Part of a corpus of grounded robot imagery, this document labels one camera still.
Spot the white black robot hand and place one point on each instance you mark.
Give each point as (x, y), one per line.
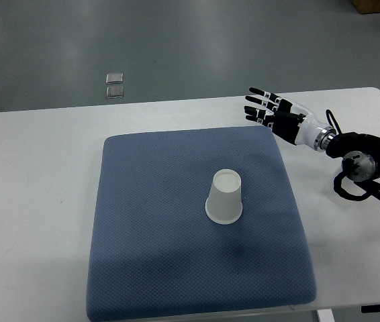
(288, 120)

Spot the white paper cup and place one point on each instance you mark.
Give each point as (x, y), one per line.
(224, 202)
(331, 194)

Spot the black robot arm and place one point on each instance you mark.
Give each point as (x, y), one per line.
(359, 177)

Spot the white paper cup on cushion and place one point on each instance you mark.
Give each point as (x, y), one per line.
(224, 202)

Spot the brown cardboard box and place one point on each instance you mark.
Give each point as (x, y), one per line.
(367, 6)

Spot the lower metal floor plate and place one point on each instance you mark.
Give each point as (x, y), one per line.
(114, 92)

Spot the metal floor plate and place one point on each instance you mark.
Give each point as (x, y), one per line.
(114, 78)
(114, 92)

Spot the upper metal floor plate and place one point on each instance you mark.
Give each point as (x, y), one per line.
(114, 78)

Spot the blue textured cushion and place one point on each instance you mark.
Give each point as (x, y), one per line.
(156, 253)

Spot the white table leg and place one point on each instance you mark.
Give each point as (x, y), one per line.
(325, 315)

